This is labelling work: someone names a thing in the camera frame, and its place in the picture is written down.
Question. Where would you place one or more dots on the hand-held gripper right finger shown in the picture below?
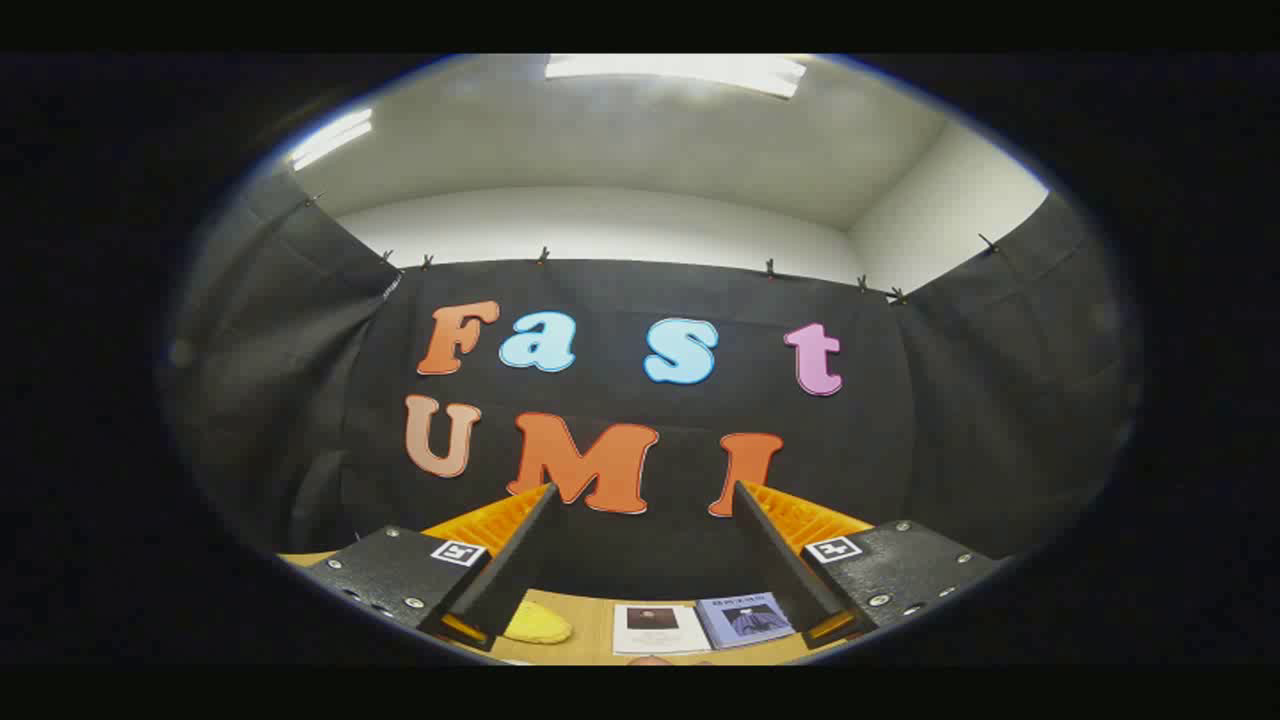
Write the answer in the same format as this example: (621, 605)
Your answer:
(775, 560)

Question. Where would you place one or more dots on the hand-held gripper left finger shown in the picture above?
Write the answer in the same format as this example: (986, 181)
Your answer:
(515, 570)

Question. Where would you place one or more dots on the yellow fluffy plush cushion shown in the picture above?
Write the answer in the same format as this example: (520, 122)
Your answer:
(540, 628)

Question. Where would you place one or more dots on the blue book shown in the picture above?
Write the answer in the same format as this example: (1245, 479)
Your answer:
(745, 625)

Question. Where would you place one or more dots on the white booklet with portrait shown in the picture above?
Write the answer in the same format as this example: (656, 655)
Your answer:
(660, 640)

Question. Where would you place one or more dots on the row of black cloth clips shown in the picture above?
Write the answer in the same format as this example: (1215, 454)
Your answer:
(770, 268)

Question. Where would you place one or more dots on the black backdrop cloth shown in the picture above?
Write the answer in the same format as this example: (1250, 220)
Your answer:
(620, 290)

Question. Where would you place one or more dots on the ceiling light panel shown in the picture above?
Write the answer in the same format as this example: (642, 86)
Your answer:
(330, 138)
(680, 70)

